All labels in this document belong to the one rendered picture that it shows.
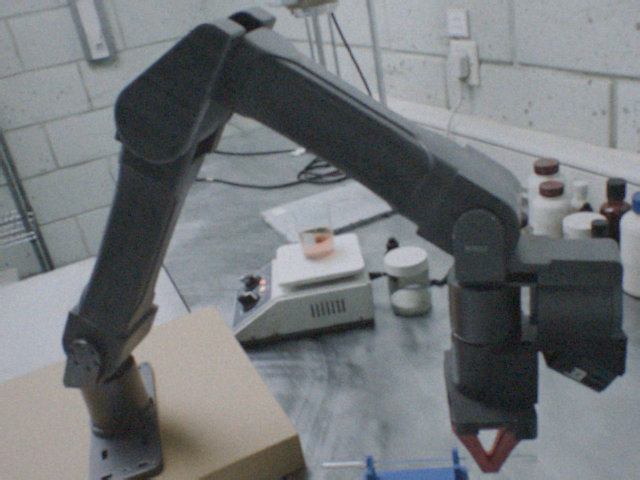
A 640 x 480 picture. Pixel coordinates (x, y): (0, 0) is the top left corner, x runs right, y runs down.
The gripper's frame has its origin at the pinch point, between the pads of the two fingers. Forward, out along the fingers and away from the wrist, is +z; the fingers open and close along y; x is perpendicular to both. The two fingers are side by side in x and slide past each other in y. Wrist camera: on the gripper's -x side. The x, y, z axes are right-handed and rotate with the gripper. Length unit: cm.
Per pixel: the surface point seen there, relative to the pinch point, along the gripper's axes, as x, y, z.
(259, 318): 26.2, 27.2, -0.6
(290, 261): 22.2, 34.4, -5.2
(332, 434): 15.5, 8.5, 3.4
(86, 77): 142, 237, -6
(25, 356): 64, 31, 5
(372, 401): 11.2, 13.4, 3.2
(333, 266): 15.8, 31.3, -5.5
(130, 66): 124, 247, -8
